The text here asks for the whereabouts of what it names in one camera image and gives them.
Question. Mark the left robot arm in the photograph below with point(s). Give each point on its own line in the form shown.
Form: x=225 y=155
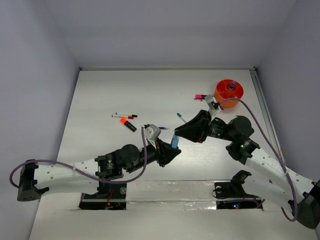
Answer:
x=44 y=177

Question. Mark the orange black highlighter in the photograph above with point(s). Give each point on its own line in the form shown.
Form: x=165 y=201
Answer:
x=127 y=124

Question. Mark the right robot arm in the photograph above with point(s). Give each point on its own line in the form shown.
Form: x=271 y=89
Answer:
x=284 y=187

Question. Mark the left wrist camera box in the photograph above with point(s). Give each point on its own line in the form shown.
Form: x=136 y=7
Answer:
x=151 y=132

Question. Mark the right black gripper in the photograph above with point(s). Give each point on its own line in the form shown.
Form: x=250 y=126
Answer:
x=196 y=130

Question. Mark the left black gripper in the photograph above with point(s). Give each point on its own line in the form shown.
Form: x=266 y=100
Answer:
x=165 y=152

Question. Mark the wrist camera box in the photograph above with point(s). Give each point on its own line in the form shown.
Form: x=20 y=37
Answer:
x=151 y=132
x=212 y=103

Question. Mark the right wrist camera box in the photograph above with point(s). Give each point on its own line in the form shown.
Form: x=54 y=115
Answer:
x=212 y=103

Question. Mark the blue capped white marker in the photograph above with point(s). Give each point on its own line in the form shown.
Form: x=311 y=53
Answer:
x=180 y=116

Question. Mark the orange round compartment container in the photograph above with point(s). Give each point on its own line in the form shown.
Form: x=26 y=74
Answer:
x=223 y=92

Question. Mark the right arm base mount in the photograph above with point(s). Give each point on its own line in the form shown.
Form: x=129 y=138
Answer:
x=230 y=195

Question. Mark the light blue pen cap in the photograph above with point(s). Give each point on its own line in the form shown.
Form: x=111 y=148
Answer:
x=174 y=142

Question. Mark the black capped white marker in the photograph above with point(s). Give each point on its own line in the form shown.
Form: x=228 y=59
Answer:
x=125 y=114

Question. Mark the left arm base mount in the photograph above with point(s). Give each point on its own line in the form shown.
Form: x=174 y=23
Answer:
x=113 y=198

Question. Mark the blue ballpoint pen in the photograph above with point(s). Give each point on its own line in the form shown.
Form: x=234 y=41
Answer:
x=163 y=128

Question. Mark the pink black highlighter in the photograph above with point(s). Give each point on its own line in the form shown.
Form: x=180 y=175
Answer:
x=200 y=96

